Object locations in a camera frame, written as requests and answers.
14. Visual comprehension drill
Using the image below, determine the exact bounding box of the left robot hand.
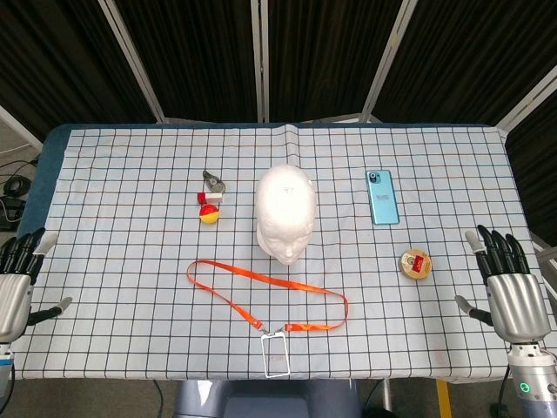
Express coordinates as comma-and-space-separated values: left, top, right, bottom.
0, 228, 73, 344

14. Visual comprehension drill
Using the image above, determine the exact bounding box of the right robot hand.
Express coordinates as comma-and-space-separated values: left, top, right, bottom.
454, 225, 552, 344

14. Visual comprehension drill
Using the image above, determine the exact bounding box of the orange lanyard strap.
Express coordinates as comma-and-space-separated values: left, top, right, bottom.
186, 260, 350, 335

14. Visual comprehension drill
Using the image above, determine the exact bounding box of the clear white-framed badge holder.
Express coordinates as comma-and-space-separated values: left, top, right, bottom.
259, 328, 292, 379

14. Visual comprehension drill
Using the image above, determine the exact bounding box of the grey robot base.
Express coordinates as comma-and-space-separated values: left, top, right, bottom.
176, 378, 365, 418

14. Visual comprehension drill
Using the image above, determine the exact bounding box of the white foam mannequin head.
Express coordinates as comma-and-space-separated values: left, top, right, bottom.
254, 164, 318, 266

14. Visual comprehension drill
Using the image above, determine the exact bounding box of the black floor power box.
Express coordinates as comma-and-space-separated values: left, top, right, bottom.
0, 195, 26, 232

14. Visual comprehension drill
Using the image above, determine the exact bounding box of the light blue checked tablecloth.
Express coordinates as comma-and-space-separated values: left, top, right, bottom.
9, 123, 557, 384

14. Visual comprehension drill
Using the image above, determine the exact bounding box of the black folding screen panel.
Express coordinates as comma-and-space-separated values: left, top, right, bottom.
104, 0, 262, 125
363, 0, 557, 127
0, 0, 160, 131
257, 0, 414, 125
493, 64, 557, 245

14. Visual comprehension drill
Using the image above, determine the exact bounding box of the blue smartphone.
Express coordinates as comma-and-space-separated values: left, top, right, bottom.
365, 170, 400, 226

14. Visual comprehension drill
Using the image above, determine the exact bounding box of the red and yellow ball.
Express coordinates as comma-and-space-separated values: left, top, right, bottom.
198, 204, 220, 226

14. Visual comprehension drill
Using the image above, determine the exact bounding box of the grey correction tape dispenser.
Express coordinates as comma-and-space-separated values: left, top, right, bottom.
201, 170, 228, 194

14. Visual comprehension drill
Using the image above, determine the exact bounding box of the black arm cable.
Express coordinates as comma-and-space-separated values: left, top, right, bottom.
4, 367, 17, 418

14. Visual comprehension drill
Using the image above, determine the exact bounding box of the black coiled floor cable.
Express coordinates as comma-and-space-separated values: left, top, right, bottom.
2, 173, 31, 200

